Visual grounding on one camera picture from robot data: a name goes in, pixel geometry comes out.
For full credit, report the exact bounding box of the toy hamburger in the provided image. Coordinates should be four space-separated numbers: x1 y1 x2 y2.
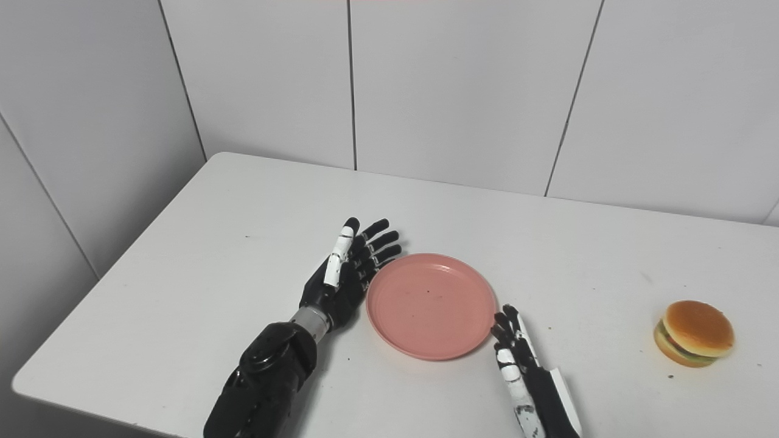
654 300 735 368

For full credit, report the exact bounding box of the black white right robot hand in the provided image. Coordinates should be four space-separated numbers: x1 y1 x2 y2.
491 304 583 438

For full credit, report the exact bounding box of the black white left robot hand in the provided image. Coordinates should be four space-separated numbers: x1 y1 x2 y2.
299 217 402 332

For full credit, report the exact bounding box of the pink round plate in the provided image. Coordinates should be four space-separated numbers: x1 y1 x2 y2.
366 253 497 361

